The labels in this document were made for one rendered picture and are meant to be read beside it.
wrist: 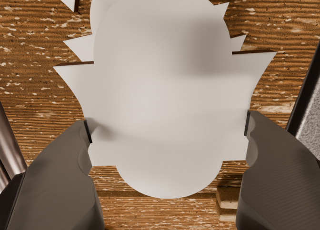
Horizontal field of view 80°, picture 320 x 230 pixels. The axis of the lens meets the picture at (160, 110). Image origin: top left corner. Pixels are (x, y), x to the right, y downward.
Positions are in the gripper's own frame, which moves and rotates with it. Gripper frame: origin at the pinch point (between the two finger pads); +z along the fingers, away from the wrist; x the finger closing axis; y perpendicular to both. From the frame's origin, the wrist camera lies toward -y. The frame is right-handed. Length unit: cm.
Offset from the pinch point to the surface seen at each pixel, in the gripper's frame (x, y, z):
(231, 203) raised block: 8.2, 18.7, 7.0
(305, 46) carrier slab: 14.3, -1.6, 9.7
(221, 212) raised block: 7.2, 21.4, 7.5
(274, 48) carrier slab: 11.3, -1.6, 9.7
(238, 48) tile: 6.1, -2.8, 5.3
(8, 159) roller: -24.6, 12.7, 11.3
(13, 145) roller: -23.3, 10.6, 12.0
